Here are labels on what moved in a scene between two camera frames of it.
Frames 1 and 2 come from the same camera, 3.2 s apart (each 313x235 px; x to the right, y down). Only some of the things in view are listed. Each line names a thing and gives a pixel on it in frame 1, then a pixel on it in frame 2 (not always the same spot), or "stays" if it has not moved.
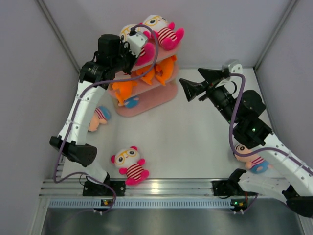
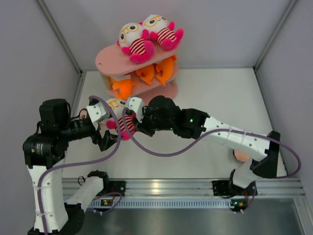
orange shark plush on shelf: (123, 90) stays
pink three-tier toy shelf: (148, 87) stays
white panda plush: (128, 160) to (127, 124)
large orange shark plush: (167, 66) stays
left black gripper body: (125, 60) to (77, 129)
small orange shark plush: (148, 77) stays
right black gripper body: (223, 99) to (150, 124)
